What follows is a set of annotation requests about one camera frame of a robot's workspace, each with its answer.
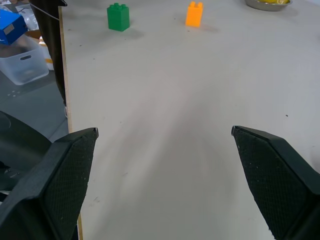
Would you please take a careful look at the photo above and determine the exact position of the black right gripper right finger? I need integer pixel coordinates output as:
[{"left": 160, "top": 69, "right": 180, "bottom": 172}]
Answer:
[{"left": 231, "top": 125, "right": 320, "bottom": 240}]

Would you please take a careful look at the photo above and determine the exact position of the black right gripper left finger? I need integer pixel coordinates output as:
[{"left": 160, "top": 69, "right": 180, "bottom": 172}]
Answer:
[{"left": 0, "top": 127, "right": 99, "bottom": 240}]

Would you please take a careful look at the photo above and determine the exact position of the dark rounded robot body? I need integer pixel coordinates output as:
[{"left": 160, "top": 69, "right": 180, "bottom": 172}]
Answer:
[{"left": 0, "top": 110, "right": 54, "bottom": 192}]

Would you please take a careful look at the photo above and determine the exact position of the translucent plastic storage bin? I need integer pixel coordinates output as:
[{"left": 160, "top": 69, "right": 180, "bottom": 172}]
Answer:
[{"left": 0, "top": 34, "right": 50, "bottom": 86}]

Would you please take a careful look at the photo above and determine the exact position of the blue cardboard box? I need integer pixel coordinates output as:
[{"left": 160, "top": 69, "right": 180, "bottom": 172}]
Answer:
[{"left": 0, "top": 9, "right": 29, "bottom": 46}]

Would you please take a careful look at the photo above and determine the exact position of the green toy brick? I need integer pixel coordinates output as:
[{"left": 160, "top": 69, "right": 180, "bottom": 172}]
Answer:
[{"left": 106, "top": 2, "right": 131, "bottom": 33}]

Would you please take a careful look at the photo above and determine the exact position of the metal bowl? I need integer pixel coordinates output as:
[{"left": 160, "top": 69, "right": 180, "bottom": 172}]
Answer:
[{"left": 244, "top": 0, "right": 293, "bottom": 12}]

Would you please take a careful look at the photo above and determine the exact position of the yellow fruit in bowl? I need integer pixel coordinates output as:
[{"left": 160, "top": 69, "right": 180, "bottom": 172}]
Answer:
[{"left": 258, "top": 0, "right": 291, "bottom": 5}]

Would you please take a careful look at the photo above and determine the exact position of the orange toy brick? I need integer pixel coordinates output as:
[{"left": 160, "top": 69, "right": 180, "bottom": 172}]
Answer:
[{"left": 185, "top": 1, "right": 204, "bottom": 28}]

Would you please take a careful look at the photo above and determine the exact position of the black table leg post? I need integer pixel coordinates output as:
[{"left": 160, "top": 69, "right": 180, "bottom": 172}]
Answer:
[{"left": 29, "top": 0, "right": 68, "bottom": 107}]

